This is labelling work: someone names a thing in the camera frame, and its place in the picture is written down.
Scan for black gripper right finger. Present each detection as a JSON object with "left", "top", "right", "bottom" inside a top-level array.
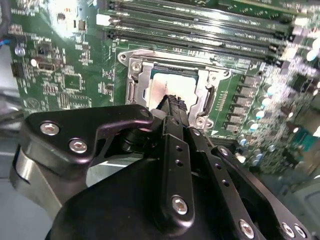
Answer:
[{"left": 173, "top": 96, "right": 313, "bottom": 240}]

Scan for silver square CPU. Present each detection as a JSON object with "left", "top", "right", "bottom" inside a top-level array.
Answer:
[{"left": 148, "top": 72, "right": 201, "bottom": 111}]

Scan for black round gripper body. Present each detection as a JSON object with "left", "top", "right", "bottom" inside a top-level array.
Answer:
[{"left": 44, "top": 159, "right": 239, "bottom": 240}]

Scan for metal socket cover frame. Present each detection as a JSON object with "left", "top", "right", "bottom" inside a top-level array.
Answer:
[{"left": 136, "top": 59, "right": 219, "bottom": 121}]

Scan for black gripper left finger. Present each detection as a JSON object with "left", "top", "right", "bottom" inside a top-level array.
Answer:
[{"left": 9, "top": 94, "right": 196, "bottom": 230}]

